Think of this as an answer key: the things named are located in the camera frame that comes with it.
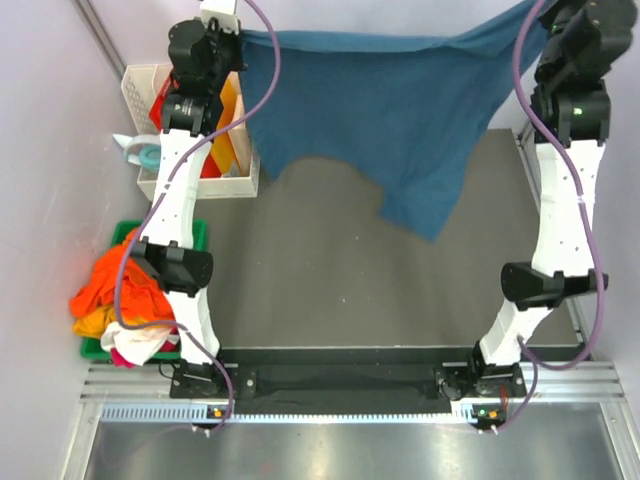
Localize yellow t-shirt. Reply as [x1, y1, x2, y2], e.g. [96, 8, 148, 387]
[72, 305, 116, 340]

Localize orange t-shirt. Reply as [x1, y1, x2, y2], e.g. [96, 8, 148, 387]
[69, 230, 174, 325]

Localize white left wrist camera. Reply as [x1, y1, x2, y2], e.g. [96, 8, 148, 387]
[200, 0, 240, 33]

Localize blue t-shirt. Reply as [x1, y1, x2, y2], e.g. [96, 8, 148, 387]
[240, 1, 531, 240]

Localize pink cloth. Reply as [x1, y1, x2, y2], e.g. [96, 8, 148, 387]
[110, 340, 178, 369]

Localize wooden board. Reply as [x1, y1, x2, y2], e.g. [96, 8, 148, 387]
[228, 94, 252, 176]

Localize orange plastic board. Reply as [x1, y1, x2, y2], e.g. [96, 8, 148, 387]
[200, 77, 240, 179]

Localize aluminium frame rail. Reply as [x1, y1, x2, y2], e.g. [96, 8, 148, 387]
[80, 362, 625, 403]

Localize teal tape roll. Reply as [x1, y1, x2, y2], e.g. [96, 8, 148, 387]
[138, 145, 161, 172]

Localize green plastic crate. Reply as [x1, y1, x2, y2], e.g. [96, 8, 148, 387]
[79, 219, 208, 362]

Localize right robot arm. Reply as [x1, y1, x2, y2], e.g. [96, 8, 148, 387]
[466, 1, 638, 396]

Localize white slotted storage basket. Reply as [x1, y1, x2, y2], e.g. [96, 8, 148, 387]
[121, 63, 260, 199]

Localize red plastic board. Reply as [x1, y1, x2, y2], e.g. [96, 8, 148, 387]
[148, 75, 172, 131]

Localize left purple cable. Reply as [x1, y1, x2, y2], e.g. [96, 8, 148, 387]
[113, 0, 279, 432]

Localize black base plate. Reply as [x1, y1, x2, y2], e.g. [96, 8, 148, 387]
[169, 347, 526, 416]

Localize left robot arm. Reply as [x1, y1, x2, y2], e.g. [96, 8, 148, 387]
[132, 14, 245, 397]

